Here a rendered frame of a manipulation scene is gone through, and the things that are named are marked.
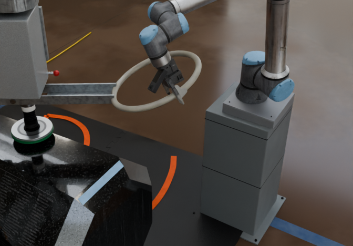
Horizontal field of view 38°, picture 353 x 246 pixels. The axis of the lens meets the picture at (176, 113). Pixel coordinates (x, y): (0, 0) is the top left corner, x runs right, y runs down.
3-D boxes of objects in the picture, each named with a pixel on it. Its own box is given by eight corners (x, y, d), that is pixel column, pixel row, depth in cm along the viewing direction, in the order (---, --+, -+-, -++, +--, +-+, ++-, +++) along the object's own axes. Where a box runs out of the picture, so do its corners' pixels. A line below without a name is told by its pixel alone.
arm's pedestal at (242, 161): (222, 174, 384) (231, 75, 336) (286, 198, 363) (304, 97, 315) (189, 215, 349) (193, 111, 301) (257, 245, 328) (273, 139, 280)
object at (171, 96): (106, 125, 242) (104, 120, 241) (116, 73, 283) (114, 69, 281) (204, 92, 232) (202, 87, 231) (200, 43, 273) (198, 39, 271)
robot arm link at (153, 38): (161, 26, 217) (142, 38, 215) (173, 50, 223) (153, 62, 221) (153, 21, 224) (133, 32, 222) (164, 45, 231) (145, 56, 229)
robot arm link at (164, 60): (154, 62, 221) (145, 56, 229) (158, 71, 224) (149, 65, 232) (170, 51, 223) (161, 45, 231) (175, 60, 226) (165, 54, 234)
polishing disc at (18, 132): (58, 133, 271) (58, 131, 270) (18, 146, 262) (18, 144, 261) (44, 113, 286) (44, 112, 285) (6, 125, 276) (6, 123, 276)
